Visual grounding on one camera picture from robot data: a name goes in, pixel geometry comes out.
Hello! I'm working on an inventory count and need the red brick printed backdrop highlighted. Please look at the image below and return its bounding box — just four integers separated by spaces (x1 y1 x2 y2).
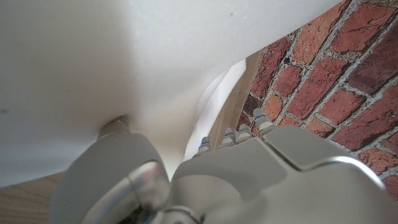
236 0 398 200

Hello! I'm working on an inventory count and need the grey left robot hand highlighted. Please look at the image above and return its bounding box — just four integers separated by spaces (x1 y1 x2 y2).
48 107 398 224

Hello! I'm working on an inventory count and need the cream white cloth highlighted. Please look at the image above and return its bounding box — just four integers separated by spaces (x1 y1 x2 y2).
0 0 343 189

